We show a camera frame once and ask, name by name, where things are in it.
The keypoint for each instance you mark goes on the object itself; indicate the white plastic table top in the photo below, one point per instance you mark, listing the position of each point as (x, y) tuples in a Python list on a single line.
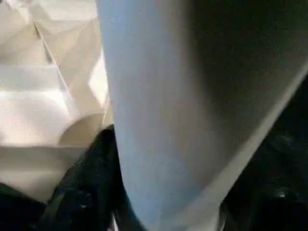
[(36, 108)]

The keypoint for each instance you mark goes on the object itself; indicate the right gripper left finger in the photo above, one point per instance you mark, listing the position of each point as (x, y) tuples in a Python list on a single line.
[(96, 187)]

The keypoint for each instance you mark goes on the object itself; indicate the black floor mat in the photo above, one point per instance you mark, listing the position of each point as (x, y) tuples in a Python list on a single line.
[(14, 211)]

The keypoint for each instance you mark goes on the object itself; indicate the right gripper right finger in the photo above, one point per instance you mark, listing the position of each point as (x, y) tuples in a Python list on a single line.
[(272, 192)]

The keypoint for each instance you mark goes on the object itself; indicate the white plastic table leg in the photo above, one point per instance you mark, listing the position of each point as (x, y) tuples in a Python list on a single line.
[(156, 96)]

